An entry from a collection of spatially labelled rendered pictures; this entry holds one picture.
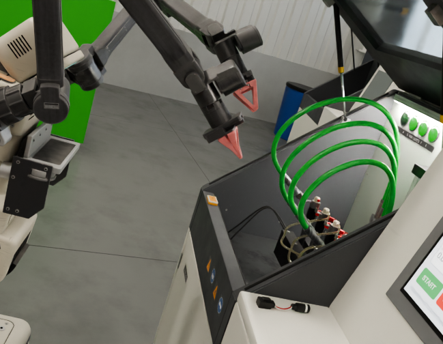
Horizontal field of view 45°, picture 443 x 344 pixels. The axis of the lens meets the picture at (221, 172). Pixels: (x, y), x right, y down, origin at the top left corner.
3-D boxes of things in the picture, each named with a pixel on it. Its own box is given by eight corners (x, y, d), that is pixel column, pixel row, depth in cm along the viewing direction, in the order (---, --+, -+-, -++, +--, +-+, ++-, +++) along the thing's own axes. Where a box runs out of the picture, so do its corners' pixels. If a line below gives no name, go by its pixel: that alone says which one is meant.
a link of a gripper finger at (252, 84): (266, 106, 149) (251, 75, 149) (267, 103, 142) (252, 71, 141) (244, 117, 149) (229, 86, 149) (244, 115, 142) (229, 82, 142)
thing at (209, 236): (190, 231, 186) (202, 190, 182) (201, 234, 187) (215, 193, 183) (212, 347, 129) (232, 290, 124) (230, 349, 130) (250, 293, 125)
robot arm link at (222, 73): (177, 59, 128) (182, 78, 121) (220, 35, 126) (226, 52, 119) (202, 95, 136) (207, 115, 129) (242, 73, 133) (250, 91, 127)
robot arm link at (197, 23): (158, 12, 182) (145, -17, 175) (173, 4, 183) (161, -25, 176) (218, 63, 153) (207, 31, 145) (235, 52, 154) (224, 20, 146)
